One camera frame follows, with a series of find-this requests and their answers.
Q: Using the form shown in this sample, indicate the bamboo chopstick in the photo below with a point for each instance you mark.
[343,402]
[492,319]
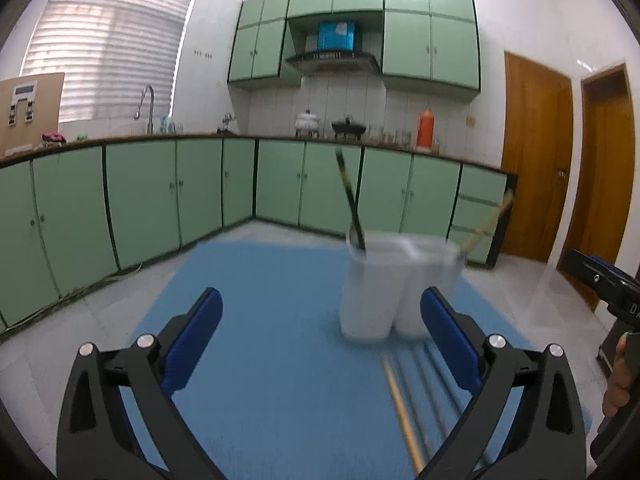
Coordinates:
[400,405]
[487,222]

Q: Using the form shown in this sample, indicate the red cloth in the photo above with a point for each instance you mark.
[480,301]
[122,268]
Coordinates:
[54,138]

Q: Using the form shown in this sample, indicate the wooden door in frame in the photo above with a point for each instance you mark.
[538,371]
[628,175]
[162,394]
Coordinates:
[607,160]

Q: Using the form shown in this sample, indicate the cluster of small bottles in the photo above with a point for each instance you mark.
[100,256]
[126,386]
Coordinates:
[171,125]

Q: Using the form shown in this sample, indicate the white cooking pot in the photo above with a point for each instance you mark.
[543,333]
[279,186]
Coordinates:
[307,121]

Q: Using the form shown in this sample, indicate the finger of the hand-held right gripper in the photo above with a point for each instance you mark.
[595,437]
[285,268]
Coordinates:
[607,266]
[587,275]

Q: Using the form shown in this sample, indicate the small metal kettle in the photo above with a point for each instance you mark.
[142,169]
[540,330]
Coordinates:
[227,122]

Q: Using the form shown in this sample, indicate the patterned bowl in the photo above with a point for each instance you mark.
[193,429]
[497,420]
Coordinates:
[403,138]

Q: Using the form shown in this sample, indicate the green lower kitchen cabinets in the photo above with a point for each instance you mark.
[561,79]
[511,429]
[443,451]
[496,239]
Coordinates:
[150,200]

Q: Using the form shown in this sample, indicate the white double utensil holder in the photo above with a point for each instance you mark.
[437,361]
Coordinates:
[370,290]

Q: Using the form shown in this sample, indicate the blue tablecloth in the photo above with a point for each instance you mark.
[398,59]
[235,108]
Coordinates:
[280,360]

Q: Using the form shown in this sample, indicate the black wok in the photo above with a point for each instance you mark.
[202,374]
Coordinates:
[348,127]

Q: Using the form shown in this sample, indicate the green upper kitchen cabinets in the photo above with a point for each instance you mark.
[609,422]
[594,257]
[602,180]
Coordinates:
[450,45]

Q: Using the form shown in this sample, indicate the white window blinds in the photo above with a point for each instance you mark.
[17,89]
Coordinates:
[110,45]

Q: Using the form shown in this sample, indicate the metal kitchen faucet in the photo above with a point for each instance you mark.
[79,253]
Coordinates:
[150,110]

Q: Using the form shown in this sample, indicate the range hood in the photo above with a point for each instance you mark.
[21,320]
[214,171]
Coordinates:
[332,62]

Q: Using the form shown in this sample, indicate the green kitchen cabinets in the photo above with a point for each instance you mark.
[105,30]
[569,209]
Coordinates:
[450,45]
[150,200]

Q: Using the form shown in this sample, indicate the stack of bowls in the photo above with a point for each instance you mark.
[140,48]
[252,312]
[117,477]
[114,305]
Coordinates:
[375,133]

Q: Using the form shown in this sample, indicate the orange thermos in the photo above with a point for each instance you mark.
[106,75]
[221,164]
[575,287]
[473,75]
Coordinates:
[425,130]

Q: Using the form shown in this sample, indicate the blue box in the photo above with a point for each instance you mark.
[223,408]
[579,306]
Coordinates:
[336,36]

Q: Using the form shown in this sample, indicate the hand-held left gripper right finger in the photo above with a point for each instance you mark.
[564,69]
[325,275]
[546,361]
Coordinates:
[450,345]

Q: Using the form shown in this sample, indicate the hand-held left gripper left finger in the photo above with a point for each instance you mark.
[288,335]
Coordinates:
[197,340]

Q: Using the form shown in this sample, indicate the wooden board with white brackets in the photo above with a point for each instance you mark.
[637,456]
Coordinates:
[47,105]

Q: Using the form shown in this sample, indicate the person's right hand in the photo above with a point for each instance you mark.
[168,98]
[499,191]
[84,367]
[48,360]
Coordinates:
[625,380]

